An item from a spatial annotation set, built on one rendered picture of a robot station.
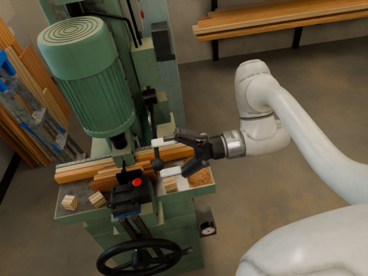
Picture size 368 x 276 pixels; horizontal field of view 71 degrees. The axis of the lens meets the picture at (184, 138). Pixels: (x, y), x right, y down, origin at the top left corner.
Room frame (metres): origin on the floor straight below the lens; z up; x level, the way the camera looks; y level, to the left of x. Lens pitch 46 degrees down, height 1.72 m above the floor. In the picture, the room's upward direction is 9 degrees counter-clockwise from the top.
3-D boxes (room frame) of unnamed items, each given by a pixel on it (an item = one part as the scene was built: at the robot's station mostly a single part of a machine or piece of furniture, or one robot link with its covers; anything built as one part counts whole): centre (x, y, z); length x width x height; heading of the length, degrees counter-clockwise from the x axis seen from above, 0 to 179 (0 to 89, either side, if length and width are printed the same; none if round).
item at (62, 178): (0.68, 0.19, 0.92); 0.67 x 0.02 x 0.04; 93
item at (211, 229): (0.48, -0.04, 0.65); 0.06 x 0.04 x 0.08; 93
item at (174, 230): (0.79, 0.24, 0.35); 0.58 x 0.45 x 0.71; 3
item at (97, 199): (0.53, 0.35, 0.92); 0.04 x 0.03 x 0.04; 124
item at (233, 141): (0.53, -0.14, 1.10); 0.09 x 0.06 x 0.09; 3
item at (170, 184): (0.55, 0.08, 0.92); 0.04 x 0.03 x 0.04; 99
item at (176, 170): (0.52, 0.06, 1.03); 0.07 x 0.03 x 0.01; 93
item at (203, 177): (0.60, -0.03, 0.92); 0.14 x 0.09 x 0.04; 3
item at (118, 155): (0.69, 0.23, 0.99); 0.14 x 0.07 x 0.09; 3
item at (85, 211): (0.57, 0.22, 0.87); 0.61 x 0.30 x 0.06; 93
